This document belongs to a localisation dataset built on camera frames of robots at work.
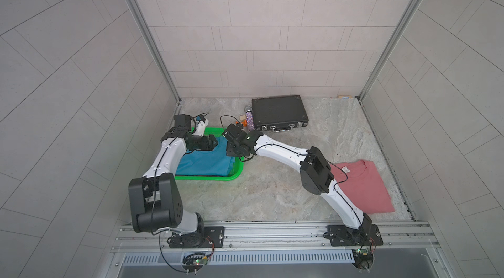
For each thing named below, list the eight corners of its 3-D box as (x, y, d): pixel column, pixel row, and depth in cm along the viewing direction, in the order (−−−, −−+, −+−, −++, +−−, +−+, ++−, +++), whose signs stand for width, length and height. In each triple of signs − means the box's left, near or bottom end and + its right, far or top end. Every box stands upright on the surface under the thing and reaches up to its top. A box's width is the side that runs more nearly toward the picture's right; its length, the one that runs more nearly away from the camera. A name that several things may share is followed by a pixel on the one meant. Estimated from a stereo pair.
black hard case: (254, 134, 103) (254, 128, 98) (251, 104, 116) (251, 98, 112) (308, 129, 105) (310, 123, 101) (298, 100, 119) (299, 94, 114)
